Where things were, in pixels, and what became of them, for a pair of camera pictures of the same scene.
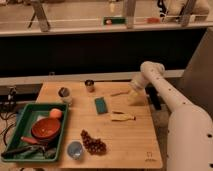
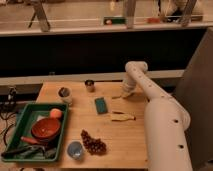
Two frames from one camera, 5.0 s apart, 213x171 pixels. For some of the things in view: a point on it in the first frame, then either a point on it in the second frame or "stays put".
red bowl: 46,128 stays put
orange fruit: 55,113 stays put
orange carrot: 28,139 stays put
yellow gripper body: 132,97 -> 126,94
